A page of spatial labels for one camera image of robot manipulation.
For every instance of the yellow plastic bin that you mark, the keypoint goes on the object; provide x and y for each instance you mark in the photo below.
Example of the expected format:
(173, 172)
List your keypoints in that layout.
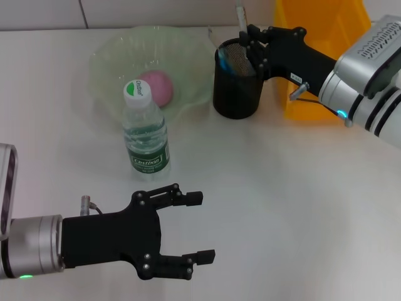
(329, 19)

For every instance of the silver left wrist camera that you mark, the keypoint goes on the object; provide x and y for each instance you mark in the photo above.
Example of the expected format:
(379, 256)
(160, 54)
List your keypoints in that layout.
(7, 188)

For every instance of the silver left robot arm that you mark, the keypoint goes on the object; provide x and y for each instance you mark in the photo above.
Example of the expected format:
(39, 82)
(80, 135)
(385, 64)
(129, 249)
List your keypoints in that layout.
(34, 246)

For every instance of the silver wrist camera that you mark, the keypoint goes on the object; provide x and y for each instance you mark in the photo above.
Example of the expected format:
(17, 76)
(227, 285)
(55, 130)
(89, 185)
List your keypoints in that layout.
(7, 188)
(372, 53)

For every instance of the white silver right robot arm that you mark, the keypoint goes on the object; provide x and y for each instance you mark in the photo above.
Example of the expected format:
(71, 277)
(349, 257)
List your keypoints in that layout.
(360, 106)

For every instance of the pink peach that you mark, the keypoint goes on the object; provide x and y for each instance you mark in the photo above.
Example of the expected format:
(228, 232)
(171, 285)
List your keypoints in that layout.
(161, 91)

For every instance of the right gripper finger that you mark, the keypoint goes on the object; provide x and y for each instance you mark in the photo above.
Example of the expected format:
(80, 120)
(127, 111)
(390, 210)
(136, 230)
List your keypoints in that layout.
(255, 31)
(255, 54)

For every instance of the clear grey ballpoint pen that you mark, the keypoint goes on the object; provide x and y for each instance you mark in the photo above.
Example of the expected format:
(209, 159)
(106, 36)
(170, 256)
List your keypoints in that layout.
(242, 19)

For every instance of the clear plastic ruler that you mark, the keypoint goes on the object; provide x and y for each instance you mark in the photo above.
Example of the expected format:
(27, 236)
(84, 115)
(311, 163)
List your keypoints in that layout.
(213, 36)

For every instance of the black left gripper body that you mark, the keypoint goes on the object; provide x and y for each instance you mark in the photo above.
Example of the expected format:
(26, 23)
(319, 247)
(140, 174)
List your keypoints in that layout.
(109, 238)

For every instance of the blue teal scissors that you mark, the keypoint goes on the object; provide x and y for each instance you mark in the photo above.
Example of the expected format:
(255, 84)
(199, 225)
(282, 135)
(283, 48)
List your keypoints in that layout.
(225, 61)

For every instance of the black mesh pen holder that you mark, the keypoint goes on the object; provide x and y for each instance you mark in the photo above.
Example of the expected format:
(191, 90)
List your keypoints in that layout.
(235, 94)

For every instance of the green glass fruit plate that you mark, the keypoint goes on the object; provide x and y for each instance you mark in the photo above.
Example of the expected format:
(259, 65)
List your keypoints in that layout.
(109, 78)

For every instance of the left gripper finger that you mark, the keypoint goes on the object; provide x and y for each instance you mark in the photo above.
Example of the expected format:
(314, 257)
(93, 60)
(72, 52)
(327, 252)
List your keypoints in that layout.
(194, 198)
(178, 266)

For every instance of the clear green-label water bottle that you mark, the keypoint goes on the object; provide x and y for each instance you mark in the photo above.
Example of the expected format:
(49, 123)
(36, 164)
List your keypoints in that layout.
(144, 131)

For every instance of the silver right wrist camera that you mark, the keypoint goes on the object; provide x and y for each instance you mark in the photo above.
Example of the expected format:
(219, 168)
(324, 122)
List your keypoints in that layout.
(372, 53)

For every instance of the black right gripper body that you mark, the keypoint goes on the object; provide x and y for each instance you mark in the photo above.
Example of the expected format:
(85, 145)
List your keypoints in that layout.
(291, 59)

